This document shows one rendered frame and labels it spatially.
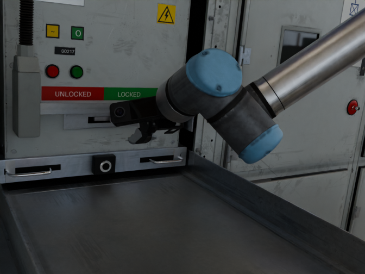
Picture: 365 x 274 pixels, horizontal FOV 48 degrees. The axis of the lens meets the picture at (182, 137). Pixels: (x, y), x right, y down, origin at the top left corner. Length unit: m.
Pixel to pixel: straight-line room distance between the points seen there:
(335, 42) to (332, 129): 0.75
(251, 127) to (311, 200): 0.95
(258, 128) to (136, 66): 0.51
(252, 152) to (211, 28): 0.55
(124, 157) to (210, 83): 0.54
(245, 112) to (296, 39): 0.71
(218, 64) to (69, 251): 0.43
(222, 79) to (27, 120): 0.46
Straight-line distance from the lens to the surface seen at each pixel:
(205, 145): 1.26
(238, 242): 0.89
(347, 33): 0.90
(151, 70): 1.16
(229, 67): 0.72
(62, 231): 0.89
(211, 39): 1.21
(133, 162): 1.18
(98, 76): 1.10
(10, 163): 1.08
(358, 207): 1.89
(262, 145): 0.73
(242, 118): 0.72
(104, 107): 1.08
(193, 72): 0.70
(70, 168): 1.12
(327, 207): 1.73
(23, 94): 0.95
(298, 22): 1.39
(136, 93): 1.15
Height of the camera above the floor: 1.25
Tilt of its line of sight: 14 degrees down
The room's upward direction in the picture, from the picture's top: 5 degrees clockwise
